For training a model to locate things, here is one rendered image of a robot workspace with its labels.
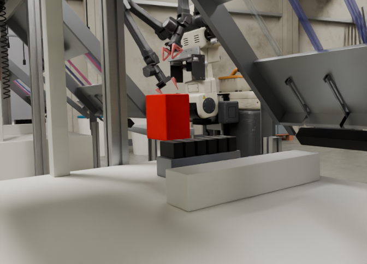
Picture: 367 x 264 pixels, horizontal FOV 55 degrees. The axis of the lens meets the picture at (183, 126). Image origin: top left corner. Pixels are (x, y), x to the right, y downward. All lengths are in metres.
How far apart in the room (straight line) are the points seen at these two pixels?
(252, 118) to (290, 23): 5.70
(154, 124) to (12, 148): 0.55
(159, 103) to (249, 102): 1.19
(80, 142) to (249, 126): 1.19
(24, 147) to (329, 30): 8.09
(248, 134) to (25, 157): 1.40
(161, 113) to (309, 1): 7.66
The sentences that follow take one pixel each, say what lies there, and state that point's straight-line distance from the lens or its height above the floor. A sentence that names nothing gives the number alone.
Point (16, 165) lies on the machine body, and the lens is 1.48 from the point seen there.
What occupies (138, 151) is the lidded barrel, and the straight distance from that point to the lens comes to 5.22.
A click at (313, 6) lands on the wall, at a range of 8.76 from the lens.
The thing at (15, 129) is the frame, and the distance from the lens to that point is 1.81.
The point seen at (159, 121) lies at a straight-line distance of 1.22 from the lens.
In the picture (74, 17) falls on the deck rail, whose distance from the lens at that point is 1.57.
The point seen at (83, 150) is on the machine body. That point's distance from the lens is 1.54.
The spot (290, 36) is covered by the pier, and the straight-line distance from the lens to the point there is 7.87.
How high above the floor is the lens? 0.75
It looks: 4 degrees down
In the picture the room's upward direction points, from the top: 1 degrees counter-clockwise
